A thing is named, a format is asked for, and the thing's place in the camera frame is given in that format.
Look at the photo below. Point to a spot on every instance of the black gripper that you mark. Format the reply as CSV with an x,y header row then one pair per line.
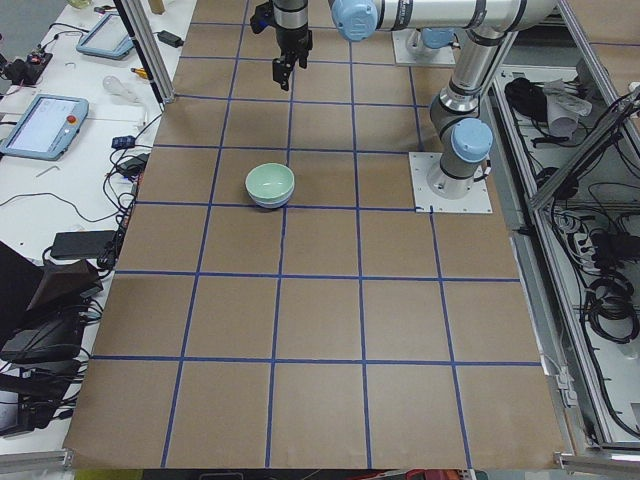
x,y
293,39

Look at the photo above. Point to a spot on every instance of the green bowl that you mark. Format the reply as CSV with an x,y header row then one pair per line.
x,y
269,182

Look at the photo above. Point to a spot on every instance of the blue bowl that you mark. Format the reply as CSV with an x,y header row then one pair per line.
x,y
271,203

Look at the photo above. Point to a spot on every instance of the black power adapter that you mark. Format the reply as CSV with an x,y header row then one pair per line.
x,y
170,39

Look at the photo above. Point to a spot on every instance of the far teach pendant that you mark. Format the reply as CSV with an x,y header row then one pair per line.
x,y
107,39

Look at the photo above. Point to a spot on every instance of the teach pendant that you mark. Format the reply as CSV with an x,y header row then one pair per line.
x,y
47,129
107,39

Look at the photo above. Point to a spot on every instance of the small blue black device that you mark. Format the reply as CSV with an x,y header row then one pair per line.
x,y
123,142

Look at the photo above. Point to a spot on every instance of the near teach pendant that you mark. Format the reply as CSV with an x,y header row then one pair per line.
x,y
47,129

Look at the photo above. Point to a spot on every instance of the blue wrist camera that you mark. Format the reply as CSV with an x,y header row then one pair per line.
x,y
262,17

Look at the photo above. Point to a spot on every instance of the aluminium frame post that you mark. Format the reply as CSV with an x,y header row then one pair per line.
x,y
139,30

